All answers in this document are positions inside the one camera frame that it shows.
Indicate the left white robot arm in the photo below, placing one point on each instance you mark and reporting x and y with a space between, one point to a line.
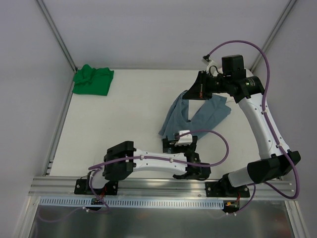
123 159

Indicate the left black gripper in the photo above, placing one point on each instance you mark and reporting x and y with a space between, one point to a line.
169 144

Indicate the blue-grey t-shirt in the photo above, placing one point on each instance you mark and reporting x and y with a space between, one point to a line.
210 114

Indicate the right aluminium frame post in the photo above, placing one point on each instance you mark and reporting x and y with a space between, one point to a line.
275 15

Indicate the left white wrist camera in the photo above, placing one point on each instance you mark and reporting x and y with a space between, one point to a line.
183 138

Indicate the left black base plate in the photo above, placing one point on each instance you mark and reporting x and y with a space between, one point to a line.
100 187

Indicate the left aluminium frame post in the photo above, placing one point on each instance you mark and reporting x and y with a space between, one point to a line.
56 33

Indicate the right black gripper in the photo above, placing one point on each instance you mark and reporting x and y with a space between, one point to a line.
202 84

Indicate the white slotted cable duct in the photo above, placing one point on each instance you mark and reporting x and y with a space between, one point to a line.
127 202

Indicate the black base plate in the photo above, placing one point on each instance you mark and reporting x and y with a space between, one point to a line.
222 189
100 187

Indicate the aluminium mounting rail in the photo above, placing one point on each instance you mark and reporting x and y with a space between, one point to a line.
144 187

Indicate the aluminium frame post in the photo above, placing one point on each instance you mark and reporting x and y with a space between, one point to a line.
56 33
275 15

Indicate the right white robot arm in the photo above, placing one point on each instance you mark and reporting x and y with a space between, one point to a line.
276 157

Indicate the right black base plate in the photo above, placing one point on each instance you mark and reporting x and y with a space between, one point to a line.
222 189

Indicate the green folded t-shirt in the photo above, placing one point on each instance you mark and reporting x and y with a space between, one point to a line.
92 81

